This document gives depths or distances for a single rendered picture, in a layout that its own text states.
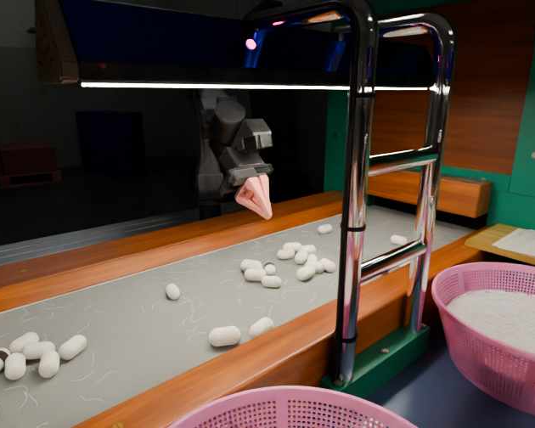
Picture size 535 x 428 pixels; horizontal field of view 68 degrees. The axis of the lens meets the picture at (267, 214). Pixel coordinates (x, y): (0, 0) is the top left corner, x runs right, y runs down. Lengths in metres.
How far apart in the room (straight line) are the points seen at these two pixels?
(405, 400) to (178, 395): 0.28
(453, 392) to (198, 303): 0.35
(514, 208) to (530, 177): 0.07
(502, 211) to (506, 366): 0.46
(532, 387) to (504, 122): 0.54
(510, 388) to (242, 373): 0.32
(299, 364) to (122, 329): 0.24
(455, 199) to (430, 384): 0.44
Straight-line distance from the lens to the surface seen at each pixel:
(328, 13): 0.42
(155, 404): 0.41
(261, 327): 0.50
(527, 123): 0.91
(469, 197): 0.90
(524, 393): 0.57
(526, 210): 0.93
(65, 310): 0.64
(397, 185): 0.97
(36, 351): 0.54
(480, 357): 0.56
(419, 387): 0.58
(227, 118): 0.74
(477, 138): 0.96
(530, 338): 0.62
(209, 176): 1.05
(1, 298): 0.69
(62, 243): 1.13
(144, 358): 0.51
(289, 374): 0.46
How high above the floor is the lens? 1.03
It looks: 17 degrees down
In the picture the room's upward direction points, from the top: straight up
